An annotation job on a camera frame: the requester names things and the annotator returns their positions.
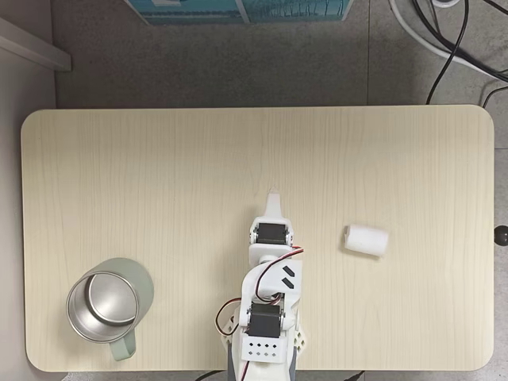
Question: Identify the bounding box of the black usb cable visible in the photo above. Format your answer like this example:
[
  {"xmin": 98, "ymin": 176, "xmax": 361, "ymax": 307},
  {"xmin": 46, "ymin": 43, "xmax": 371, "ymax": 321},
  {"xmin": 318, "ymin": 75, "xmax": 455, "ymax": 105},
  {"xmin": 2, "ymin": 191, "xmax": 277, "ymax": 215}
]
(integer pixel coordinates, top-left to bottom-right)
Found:
[{"xmin": 193, "ymin": 369, "xmax": 228, "ymax": 381}]

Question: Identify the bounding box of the red black white servo wire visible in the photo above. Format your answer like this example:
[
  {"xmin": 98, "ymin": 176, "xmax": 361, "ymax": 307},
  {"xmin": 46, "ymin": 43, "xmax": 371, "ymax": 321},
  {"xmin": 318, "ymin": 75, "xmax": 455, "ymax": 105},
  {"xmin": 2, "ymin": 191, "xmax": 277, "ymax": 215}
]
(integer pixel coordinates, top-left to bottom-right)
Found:
[
  {"xmin": 215, "ymin": 297, "xmax": 241, "ymax": 339},
  {"xmin": 255, "ymin": 245, "xmax": 306, "ymax": 302}
]

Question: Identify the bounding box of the white dressing roll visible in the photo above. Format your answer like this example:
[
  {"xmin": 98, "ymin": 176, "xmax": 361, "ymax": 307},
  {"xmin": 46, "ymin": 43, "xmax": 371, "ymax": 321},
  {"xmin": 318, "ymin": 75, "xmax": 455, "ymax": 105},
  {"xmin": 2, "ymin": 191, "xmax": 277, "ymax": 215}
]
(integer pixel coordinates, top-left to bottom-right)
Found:
[{"xmin": 341, "ymin": 223, "xmax": 390, "ymax": 260}]

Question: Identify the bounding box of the white shelf board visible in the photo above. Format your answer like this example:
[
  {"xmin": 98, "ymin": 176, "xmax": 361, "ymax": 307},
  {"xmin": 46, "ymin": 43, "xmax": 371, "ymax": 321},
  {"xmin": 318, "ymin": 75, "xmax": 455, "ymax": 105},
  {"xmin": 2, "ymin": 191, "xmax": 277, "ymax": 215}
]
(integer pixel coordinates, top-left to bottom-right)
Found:
[{"xmin": 0, "ymin": 15, "xmax": 73, "ymax": 73}]

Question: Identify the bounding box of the teal printed box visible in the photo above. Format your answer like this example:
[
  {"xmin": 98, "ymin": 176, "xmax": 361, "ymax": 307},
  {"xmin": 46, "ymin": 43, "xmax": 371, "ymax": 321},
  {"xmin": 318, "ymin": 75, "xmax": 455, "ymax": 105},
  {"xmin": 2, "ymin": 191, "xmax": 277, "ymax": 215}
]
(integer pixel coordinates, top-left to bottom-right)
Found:
[{"xmin": 125, "ymin": 0, "xmax": 354, "ymax": 26}]

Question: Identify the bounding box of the short black cable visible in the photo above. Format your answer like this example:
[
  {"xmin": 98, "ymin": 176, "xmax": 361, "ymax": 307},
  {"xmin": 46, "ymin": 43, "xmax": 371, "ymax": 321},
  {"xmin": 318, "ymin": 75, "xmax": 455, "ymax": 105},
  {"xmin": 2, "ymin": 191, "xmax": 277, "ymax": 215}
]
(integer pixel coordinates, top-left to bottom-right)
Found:
[{"xmin": 481, "ymin": 86, "xmax": 508, "ymax": 109}]

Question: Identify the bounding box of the thick white cable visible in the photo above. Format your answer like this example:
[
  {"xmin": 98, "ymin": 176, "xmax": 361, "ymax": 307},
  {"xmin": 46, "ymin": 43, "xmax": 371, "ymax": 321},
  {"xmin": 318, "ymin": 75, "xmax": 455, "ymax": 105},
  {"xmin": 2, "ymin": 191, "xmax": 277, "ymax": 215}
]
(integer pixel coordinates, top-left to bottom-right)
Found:
[{"xmin": 388, "ymin": 0, "xmax": 508, "ymax": 83}]

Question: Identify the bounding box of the long black cable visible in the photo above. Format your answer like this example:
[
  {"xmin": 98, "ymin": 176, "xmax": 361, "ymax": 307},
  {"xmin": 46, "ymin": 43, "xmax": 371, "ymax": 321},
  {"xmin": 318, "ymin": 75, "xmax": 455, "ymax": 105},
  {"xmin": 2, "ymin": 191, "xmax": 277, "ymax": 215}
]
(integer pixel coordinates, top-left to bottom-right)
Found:
[
  {"xmin": 426, "ymin": 0, "xmax": 470, "ymax": 106},
  {"xmin": 410, "ymin": 0, "xmax": 508, "ymax": 79}
]

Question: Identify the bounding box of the pale green steel mug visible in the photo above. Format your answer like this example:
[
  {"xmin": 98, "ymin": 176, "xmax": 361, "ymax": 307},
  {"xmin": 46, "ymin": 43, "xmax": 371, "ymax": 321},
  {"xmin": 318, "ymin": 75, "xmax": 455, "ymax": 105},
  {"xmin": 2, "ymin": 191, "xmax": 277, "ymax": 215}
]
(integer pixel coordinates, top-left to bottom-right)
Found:
[{"xmin": 65, "ymin": 257, "xmax": 155, "ymax": 362}]

